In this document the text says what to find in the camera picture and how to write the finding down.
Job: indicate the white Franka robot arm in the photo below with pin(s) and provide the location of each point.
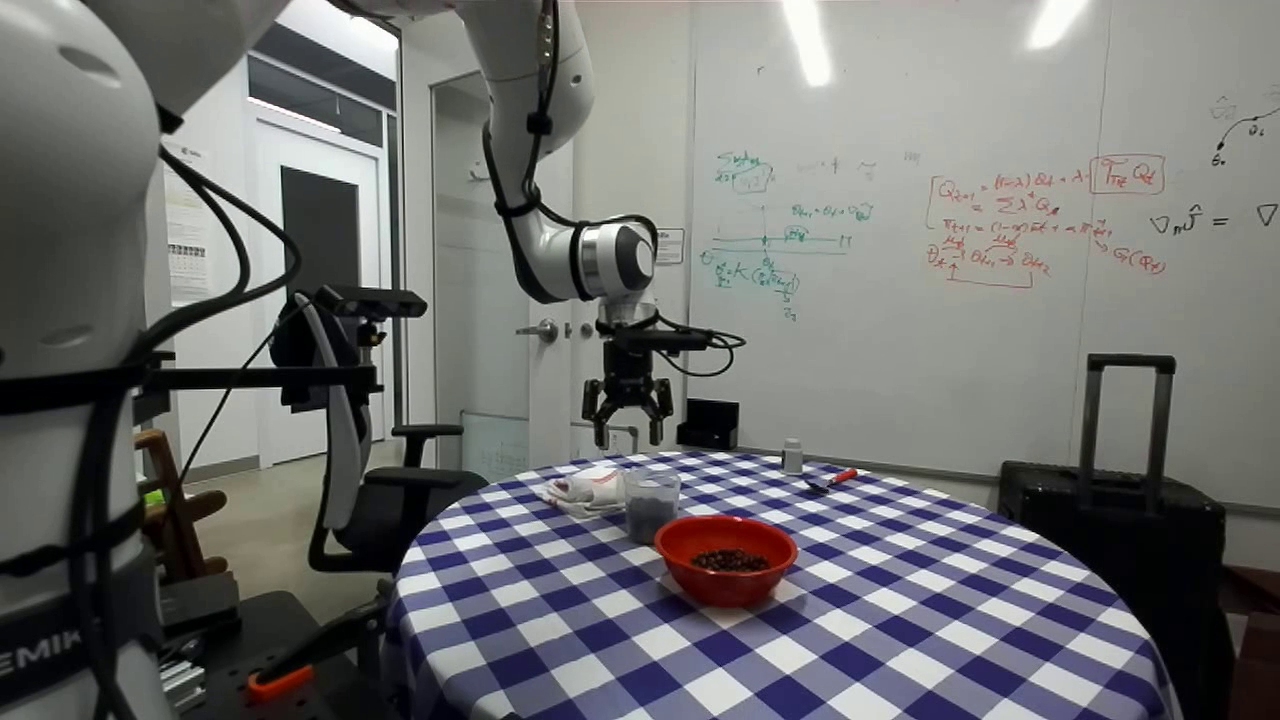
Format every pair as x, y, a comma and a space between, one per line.
83, 203

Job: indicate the wall whiteboard with writing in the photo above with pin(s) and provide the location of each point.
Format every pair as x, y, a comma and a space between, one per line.
932, 335

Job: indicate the red bowl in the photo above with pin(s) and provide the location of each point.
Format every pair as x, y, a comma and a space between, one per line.
725, 560

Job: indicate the black office chair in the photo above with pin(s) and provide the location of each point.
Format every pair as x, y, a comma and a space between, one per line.
400, 500

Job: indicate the black robot cart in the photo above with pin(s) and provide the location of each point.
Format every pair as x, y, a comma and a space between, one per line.
264, 641

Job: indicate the brown wooden stand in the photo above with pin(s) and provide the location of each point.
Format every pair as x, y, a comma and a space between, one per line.
173, 514

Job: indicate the black white curved frame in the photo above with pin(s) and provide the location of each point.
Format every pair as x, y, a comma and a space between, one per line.
343, 426

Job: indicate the white paper wall sign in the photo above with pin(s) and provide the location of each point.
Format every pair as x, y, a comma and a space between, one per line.
667, 246

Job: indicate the blue white checkered tablecloth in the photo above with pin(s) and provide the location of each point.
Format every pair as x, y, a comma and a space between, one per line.
825, 624

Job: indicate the small white bottle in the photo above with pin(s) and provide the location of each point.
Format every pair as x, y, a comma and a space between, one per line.
793, 459

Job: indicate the black camera on stand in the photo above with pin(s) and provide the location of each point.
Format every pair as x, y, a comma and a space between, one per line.
383, 303

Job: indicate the red marker pen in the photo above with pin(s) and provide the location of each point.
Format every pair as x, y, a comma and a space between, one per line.
830, 478

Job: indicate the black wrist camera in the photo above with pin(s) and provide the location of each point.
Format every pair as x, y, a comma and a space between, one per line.
694, 343

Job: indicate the white door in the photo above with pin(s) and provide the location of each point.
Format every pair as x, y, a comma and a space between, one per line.
464, 293

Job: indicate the black horizontal stand bar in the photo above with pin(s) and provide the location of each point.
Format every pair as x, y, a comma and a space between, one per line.
226, 378

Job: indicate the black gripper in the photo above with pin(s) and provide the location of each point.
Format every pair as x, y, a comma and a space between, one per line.
625, 372

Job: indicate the folded white towel orange stripes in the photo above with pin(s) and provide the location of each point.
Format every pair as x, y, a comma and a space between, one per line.
586, 491

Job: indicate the black rolling suitcase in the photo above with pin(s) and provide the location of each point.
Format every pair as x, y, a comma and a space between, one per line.
1123, 532

